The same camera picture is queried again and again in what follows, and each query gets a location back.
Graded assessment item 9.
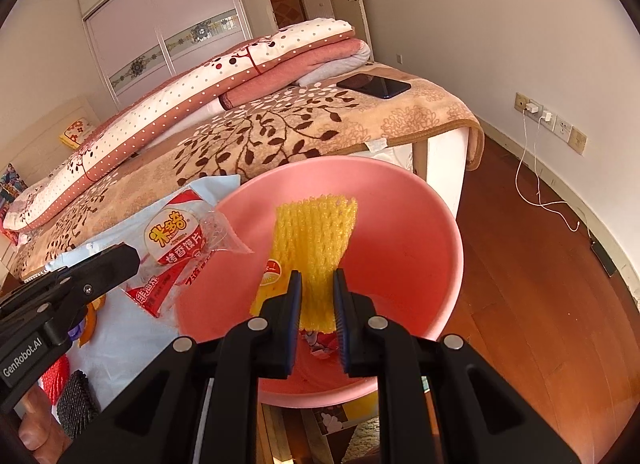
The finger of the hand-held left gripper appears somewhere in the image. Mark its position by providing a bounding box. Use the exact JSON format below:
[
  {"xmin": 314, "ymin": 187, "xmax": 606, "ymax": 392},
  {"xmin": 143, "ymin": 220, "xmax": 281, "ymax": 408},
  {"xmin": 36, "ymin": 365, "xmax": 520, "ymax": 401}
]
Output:
[{"xmin": 60, "ymin": 243, "xmax": 140, "ymax": 305}]

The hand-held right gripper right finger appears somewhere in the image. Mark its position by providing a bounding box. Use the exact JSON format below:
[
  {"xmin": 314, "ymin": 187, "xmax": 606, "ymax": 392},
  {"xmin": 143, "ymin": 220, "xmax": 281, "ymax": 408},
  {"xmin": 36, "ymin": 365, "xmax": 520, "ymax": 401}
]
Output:
[{"xmin": 332, "ymin": 268, "xmax": 581, "ymax": 464}]

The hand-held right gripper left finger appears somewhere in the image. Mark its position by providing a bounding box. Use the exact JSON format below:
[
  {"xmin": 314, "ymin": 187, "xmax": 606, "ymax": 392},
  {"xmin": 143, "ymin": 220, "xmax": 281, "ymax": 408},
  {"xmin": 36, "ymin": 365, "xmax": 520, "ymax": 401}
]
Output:
[{"xmin": 60, "ymin": 269, "xmax": 303, "ymax": 464}]

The clear red-label snack packet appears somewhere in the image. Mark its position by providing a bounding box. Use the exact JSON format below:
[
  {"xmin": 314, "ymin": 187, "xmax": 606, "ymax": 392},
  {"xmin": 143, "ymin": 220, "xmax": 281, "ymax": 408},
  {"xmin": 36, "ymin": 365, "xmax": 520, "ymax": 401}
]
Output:
[{"xmin": 124, "ymin": 183, "xmax": 253, "ymax": 320}]

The yellow foam net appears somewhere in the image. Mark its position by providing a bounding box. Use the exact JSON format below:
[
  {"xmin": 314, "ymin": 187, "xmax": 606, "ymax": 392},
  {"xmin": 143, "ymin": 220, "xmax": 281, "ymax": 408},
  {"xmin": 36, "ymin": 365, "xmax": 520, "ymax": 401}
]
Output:
[{"xmin": 250, "ymin": 197, "xmax": 360, "ymax": 336}]

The pink plastic basin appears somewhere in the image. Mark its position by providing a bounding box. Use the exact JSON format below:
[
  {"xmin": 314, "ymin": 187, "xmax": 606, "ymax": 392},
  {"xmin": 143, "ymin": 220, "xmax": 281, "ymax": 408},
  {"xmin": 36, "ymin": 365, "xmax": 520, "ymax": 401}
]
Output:
[{"xmin": 176, "ymin": 154, "xmax": 465, "ymax": 409}]

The person's left hand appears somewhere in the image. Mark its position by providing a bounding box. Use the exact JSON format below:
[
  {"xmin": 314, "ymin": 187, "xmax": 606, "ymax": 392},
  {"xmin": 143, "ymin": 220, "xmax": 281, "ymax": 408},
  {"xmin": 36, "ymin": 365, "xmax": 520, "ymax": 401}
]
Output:
[{"xmin": 19, "ymin": 385, "xmax": 74, "ymax": 452}]

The red printed wrapper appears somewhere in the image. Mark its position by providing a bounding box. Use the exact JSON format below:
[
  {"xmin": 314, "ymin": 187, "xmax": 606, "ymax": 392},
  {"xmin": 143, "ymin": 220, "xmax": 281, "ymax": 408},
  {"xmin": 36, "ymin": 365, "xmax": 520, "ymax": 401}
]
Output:
[{"xmin": 300, "ymin": 329, "xmax": 341, "ymax": 360}]

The red foam net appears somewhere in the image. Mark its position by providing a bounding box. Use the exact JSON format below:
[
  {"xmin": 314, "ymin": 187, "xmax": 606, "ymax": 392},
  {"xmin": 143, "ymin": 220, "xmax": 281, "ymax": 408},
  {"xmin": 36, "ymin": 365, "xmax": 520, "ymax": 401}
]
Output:
[{"xmin": 39, "ymin": 355, "xmax": 71, "ymax": 405}]

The black foam net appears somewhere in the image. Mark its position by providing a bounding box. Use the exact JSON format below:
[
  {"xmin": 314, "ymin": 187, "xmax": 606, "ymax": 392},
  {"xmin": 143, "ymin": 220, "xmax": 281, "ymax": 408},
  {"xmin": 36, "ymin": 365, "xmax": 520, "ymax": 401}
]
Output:
[{"xmin": 56, "ymin": 369, "xmax": 101, "ymax": 440}]

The light blue floral cloth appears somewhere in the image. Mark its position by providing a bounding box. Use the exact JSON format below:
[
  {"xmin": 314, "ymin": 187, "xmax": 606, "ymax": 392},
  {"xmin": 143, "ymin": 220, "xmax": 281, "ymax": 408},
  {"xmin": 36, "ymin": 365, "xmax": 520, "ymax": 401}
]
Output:
[{"xmin": 42, "ymin": 174, "xmax": 261, "ymax": 415}]

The yellow printed bag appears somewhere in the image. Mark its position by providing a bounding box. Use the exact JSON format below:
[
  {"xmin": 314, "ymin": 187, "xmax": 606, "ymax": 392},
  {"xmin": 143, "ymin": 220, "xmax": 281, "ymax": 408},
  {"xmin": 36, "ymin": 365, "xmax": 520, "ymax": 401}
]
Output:
[{"xmin": 312, "ymin": 389, "xmax": 381, "ymax": 437}]

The colourful printed pillow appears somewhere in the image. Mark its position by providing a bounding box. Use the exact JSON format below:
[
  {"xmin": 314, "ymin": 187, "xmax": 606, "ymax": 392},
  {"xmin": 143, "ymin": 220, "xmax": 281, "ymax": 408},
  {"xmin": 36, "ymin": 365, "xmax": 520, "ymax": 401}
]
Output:
[{"xmin": 0, "ymin": 163, "xmax": 28, "ymax": 207}]

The yellow flower pillow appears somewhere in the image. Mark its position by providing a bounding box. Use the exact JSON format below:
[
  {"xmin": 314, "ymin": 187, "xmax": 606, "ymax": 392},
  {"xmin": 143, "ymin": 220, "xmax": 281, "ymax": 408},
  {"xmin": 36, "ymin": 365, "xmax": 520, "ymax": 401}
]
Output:
[{"xmin": 59, "ymin": 118, "xmax": 98, "ymax": 149}]

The cream headboard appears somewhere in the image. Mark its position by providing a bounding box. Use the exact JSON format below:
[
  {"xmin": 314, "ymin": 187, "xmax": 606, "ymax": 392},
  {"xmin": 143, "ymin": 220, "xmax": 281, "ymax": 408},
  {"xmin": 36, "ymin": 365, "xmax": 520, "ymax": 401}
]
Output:
[{"xmin": 0, "ymin": 97, "xmax": 103, "ymax": 195}]

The beige leaf-print blanket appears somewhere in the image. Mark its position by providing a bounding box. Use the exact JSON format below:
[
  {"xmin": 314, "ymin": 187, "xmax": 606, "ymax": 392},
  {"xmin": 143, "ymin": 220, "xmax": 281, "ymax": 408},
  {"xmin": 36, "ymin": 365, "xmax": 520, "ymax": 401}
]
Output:
[{"xmin": 10, "ymin": 62, "xmax": 486, "ymax": 285}]

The polka dot folded quilt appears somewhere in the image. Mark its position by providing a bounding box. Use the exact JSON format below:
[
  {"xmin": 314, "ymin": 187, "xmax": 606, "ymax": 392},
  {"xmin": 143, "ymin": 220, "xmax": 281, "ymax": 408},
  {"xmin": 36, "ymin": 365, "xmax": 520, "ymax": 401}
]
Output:
[{"xmin": 2, "ymin": 18, "xmax": 357, "ymax": 231}]

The white mattress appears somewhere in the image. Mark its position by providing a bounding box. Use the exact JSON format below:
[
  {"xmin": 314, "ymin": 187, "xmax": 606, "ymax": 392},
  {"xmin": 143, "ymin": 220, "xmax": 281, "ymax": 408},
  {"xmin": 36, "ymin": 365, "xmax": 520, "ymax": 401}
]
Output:
[{"xmin": 387, "ymin": 127, "xmax": 476, "ymax": 220}]

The black smartphone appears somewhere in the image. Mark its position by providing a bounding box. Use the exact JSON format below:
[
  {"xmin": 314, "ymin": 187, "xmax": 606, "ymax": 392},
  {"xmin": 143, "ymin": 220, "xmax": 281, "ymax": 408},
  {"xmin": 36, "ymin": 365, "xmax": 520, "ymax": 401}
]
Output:
[{"xmin": 336, "ymin": 73, "xmax": 412, "ymax": 100}]

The pink folded blanket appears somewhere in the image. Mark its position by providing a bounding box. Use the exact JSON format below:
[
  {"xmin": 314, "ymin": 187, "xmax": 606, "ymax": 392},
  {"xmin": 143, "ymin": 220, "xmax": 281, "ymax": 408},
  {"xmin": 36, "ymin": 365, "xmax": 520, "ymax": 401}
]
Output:
[{"xmin": 220, "ymin": 37, "xmax": 366, "ymax": 110}]

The white folded sheet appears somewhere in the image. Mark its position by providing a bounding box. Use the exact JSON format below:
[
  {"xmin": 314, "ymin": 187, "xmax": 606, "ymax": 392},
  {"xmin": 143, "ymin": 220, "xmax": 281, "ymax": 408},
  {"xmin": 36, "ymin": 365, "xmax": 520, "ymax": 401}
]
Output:
[{"xmin": 295, "ymin": 42, "xmax": 373, "ymax": 88}]

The white sliding-door wardrobe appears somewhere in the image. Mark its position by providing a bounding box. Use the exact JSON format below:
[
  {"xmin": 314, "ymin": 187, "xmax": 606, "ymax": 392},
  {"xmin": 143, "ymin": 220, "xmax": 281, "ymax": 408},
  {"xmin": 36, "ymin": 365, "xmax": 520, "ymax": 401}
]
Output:
[{"xmin": 77, "ymin": 0, "xmax": 253, "ymax": 110}]

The black device on floor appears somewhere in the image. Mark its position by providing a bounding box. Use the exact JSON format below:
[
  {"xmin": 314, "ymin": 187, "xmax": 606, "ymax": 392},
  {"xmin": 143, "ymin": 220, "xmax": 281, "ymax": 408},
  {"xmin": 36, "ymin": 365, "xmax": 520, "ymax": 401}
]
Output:
[{"xmin": 590, "ymin": 240, "xmax": 618, "ymax": 277}]

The white charging cable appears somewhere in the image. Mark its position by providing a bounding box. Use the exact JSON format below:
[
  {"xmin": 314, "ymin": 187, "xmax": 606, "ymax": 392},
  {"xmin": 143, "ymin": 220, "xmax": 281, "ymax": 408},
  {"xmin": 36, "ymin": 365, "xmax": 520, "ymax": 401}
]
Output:
[
  {"xmin": 515, "ymin": 112, "xmax": 583, "ymax": 232},
  {"xmin": 533, "ymin": 120, "xmax": 568, "ymax": 207}
]

